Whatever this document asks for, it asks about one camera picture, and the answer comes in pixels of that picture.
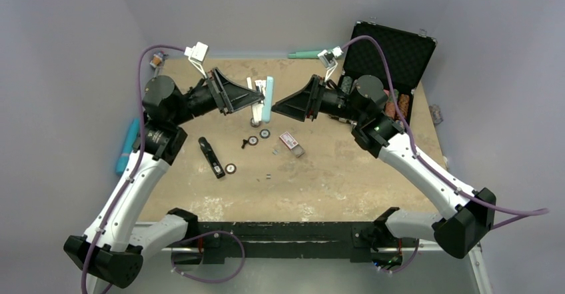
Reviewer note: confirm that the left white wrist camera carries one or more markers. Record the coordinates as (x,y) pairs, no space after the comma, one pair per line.
(196,57)

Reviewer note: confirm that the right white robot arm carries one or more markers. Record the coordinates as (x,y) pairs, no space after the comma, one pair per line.
(463,215)

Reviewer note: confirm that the mint green microphone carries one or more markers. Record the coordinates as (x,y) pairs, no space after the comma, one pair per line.
(304,54)

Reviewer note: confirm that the small orange bottle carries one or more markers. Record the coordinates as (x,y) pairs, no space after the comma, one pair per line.
(157,59)

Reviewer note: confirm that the blue poker chip stack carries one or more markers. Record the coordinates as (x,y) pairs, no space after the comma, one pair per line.
(255,123)

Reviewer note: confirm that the black poker chip case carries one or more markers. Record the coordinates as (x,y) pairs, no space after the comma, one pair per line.
(407,55)

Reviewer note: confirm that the aluminium rail frame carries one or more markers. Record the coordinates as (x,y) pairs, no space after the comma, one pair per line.
(189,264)

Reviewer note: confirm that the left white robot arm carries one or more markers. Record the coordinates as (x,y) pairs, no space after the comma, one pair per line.
(141,172)

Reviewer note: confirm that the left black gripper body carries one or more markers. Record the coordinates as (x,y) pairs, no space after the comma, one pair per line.
(216,85)

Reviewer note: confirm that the black stapler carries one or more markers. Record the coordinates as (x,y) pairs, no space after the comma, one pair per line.
(211,157)

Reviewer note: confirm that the brown poker chip front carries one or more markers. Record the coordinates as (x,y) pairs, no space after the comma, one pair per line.
(230,168)

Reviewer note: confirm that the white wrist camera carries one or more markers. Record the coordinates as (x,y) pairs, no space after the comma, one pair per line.
(329,59)
(196,57)

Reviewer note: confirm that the brown poker chip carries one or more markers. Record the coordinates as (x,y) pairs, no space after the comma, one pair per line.
(253,140)
(230,168)

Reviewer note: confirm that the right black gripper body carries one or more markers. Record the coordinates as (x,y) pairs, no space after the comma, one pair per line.
(314,96)

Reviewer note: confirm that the blue cylindrical tube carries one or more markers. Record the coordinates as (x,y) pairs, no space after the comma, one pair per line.
(130,138)

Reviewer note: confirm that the brown poker chip middle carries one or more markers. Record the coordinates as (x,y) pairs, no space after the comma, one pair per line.
(253,140)

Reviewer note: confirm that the red white staple box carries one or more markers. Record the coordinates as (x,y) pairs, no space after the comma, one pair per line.
(292,144)

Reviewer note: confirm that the light blue stapler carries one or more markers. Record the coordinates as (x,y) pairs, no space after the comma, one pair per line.
(261,111)

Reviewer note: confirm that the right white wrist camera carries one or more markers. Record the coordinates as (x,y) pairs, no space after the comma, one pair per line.
(329,59)

